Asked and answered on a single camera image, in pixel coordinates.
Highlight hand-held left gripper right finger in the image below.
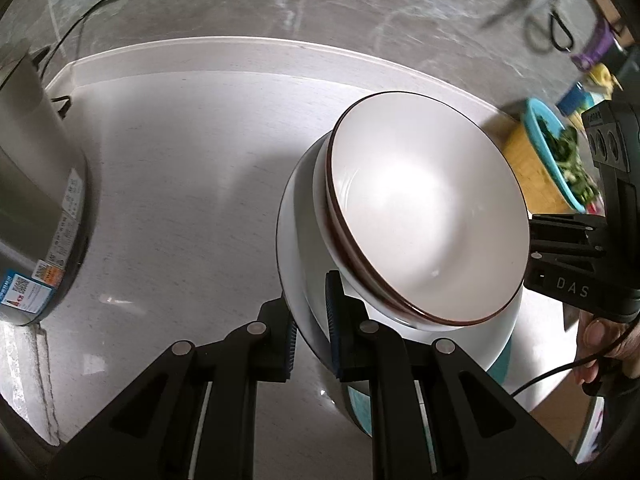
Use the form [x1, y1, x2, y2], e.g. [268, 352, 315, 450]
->
[324, 270, 581, 480]

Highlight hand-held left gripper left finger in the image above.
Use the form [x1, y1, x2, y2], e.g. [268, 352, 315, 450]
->
[50, 297, 301, 480]

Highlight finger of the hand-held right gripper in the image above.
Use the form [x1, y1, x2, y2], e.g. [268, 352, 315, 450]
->
[529, 212, 609, 261]

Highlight large white bowl dark rim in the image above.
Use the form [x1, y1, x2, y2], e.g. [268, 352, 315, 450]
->
[276, 130, 523, 423]

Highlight small patterned ceramic bowl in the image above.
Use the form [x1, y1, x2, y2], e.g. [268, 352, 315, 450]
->
[324, 91, 531, 324]

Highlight large teal rim deep plate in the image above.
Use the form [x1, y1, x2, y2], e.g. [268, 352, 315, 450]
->
[345, 337, 512, 437]

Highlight person's right hand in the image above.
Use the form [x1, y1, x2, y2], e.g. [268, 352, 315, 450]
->
[574, 310, 640, 397]

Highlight green leafy vegetables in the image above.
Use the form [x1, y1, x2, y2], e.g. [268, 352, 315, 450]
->
[537, 115, 599, 206]

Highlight yellow ribbed basket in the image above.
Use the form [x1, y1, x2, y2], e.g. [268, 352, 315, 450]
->
[502, 120, 576, 212]

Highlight blue cup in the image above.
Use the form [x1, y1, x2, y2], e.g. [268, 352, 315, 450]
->
[557, 82, 589, 117]

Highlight yellow dish soap bottle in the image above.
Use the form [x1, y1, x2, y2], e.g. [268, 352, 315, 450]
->
[587, 64, 627, 102]

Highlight teal plastic colander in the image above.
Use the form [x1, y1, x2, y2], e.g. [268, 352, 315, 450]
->
[520, 97, 601, 214]

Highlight purple peeler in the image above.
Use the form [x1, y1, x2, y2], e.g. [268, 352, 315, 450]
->
[570, 15, 616, 72]

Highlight wooden cutting board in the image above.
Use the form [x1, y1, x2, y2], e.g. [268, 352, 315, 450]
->
[585, 0, 640, 47]

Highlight folded white towel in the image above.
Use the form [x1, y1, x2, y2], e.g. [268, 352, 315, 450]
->
[0, 320, 61, 446]

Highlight stainless steel electric cooker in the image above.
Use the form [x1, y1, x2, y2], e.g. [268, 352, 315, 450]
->
[0, 45, 92, 328]

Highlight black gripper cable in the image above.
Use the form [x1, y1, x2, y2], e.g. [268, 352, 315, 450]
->
[510, 325, 626, 397]

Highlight black handled kitchen scissors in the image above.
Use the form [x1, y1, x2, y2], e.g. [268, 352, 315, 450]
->
[480, 0, 577, 54]

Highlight black power cable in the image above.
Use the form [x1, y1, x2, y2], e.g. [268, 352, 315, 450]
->
[35, 0, 157, 117]

